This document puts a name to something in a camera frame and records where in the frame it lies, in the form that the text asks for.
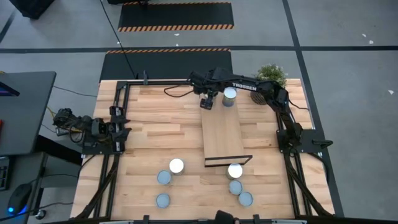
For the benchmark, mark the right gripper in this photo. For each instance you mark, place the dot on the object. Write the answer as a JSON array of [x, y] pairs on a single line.
[[205, 82]]

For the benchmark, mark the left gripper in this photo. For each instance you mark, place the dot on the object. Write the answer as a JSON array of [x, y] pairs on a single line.
[[101, 130]]

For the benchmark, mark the green label tin can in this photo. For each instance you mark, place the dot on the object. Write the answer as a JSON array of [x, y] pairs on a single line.
[[229, 96]]

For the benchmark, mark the peaches label tin can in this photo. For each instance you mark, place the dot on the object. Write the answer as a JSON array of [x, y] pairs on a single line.
[[176, 165]]

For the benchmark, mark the white cup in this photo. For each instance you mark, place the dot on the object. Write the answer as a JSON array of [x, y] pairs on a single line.
[[235, 171]]

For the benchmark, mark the blue lidded tin can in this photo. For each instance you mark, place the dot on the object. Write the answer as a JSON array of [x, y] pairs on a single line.
[[235, 187], [245, 199]]

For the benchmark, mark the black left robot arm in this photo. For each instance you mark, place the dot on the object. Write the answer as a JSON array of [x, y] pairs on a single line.
[[77, 123]]

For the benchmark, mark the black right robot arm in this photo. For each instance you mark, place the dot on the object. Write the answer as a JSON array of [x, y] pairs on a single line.
[[245, 86]]

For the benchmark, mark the black hazard striped floor mat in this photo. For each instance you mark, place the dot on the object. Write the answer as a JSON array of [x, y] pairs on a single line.
[[168, 65], [175, 14]]

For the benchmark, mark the carrot and peas tin can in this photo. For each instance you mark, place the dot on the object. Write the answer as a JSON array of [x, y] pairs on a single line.
[[163, 177]]

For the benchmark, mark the black desk foot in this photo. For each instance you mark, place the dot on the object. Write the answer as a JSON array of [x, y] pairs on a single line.
[[59, 151]]

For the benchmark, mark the green plant in ribbed pot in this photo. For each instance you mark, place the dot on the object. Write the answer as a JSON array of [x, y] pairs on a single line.
[[272, 72]]

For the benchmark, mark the teal sided tin can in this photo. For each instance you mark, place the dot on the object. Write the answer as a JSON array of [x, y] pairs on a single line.
[[163, 200]]

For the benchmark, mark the dark grey desk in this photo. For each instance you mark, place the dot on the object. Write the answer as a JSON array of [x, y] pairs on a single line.
[[28, 118]]

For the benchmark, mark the light grey desk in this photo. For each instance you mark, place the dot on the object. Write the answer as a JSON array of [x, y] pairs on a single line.
[[25, 165]]

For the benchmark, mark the laptop with purple screen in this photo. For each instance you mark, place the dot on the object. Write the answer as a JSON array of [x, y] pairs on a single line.
[[7, 91]]

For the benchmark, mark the black computer mouse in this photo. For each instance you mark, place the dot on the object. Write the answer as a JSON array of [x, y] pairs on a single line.
[[19, 199]]

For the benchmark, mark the black keyboard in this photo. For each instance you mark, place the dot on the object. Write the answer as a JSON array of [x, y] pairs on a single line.
[[3, 174]]

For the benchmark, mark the wooden shelf with black frame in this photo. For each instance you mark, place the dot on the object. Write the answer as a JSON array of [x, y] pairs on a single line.
[[220, 130]]

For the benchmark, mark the black aluminium table frame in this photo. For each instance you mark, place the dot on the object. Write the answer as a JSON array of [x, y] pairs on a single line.
[[161, 82]]

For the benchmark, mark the small black upright post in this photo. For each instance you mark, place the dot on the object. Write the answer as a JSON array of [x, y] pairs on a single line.
[[145, 79]]

